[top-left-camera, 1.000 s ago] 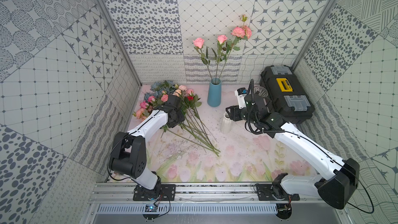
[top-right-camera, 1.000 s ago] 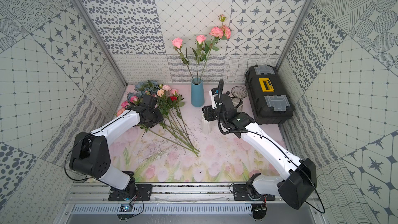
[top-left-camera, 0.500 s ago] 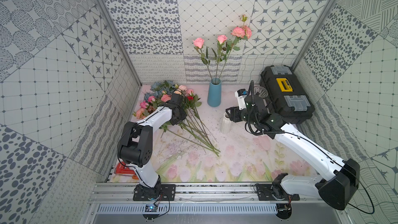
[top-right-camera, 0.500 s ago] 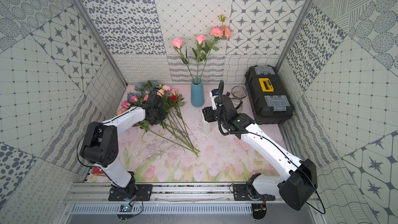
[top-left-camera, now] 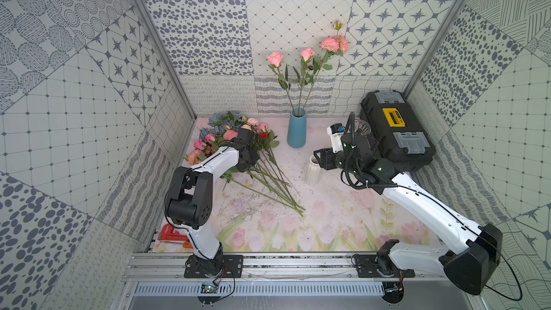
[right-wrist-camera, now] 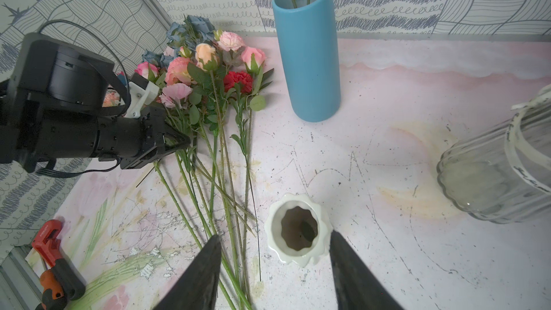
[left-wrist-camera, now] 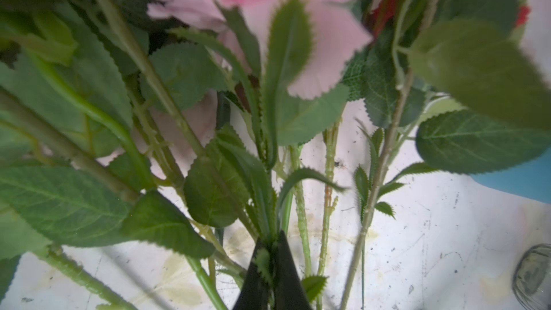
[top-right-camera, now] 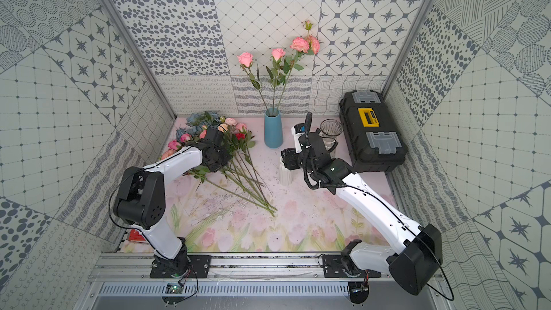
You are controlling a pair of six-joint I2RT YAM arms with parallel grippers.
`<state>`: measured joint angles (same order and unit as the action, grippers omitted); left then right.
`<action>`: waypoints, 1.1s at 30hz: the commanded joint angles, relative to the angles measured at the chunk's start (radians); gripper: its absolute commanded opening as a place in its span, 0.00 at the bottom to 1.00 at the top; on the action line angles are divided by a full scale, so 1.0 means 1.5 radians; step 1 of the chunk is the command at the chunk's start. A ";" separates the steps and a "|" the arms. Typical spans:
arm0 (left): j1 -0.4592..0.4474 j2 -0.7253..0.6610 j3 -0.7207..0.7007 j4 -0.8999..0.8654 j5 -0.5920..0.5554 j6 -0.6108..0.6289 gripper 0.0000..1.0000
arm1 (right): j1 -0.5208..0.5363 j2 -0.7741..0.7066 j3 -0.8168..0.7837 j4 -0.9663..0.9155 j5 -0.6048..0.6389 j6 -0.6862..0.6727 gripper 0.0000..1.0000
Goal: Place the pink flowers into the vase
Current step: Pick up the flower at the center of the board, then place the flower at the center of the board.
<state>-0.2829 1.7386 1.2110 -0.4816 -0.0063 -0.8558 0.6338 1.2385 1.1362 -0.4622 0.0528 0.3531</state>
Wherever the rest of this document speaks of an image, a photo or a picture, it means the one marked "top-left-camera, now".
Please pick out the clear glass vase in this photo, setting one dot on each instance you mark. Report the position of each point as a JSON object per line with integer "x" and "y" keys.
{"x": 362, "y": 127}

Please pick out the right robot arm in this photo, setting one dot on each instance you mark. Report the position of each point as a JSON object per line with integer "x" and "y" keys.
{"x": 469, "y": 254}

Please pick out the red pipe wrench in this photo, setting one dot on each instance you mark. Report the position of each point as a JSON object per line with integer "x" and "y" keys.
{"x": 169, "y": 234}

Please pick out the pink rose stem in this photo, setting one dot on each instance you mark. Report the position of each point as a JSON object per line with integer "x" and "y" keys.
{"x": 306, "y": 55}
{"x": 275, "y": 61}

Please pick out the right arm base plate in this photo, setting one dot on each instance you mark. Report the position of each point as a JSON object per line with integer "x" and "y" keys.
{"x": 371, "y": 266}

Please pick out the blue cylindrical vase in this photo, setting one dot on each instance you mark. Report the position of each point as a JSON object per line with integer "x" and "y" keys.
{"x": 296, "y": 137}

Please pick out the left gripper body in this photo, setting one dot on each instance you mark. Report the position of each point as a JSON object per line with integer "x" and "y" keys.
{"x": 250, "y": 138}

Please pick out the black toolbox yellow latch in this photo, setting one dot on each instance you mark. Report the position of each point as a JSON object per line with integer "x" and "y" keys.
{"x": 402, "y": 139}

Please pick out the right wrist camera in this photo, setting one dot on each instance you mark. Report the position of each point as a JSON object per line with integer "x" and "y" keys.
{"x": 339, "y": 137}

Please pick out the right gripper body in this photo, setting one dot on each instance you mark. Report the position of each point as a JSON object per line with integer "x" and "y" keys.
{"x": 338, "y": 161}

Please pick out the bunch of artificial flowers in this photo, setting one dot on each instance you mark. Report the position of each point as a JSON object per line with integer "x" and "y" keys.
{"x": 222, "y": 131}

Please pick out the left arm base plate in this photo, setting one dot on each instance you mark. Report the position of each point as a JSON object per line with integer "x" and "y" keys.
{"x": 226, "y": 266}

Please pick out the white ribbed vase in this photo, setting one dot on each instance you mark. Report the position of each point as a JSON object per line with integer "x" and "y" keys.
{"x": 313, "y": 171}

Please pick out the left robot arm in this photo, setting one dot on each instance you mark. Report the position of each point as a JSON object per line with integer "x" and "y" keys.
{"x": 189, "y": 200}

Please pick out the aluminium rail frame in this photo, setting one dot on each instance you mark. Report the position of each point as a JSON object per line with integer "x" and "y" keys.
{"x": 257, "y": 266}

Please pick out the pink peony flower stem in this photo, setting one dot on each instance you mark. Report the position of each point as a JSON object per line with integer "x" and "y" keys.
{"x": 331, "y": 46}

